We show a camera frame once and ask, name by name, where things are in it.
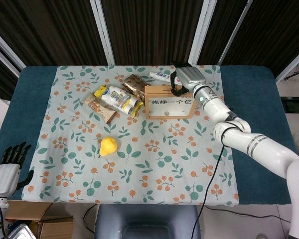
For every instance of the floral tablecloth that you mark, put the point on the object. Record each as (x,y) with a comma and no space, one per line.
(152,161)

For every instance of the silver coin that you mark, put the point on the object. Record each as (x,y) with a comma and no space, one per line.
(167,113)

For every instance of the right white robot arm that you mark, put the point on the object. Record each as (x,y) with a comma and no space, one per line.
(264,149)

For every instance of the yellow snack packet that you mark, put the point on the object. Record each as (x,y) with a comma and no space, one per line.
(99,91)

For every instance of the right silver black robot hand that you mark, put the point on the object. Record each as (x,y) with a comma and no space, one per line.
(190,76)

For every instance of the cardboard box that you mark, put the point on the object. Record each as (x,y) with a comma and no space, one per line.
(52,226)

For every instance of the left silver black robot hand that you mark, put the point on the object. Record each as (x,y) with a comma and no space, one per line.
(3,179)

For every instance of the white toothpaste tube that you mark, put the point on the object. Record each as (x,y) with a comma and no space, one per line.
(159,74)

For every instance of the yellow pear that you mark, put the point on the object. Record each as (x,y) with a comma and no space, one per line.
(108,147)

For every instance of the wooden frame money box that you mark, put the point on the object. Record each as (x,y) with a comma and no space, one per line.
(169,102)

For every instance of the gold foil snack packet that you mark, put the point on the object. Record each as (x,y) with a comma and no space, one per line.
(134,83)

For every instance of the brown snack packet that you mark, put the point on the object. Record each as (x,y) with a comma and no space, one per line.
(99,109)

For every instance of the white plastic bag roll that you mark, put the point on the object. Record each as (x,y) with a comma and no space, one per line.
(117,98)

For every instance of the white partition post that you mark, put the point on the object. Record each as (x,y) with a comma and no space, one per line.
(103,32)
(7,49)
(235,32)
(200,32)
(294,61)

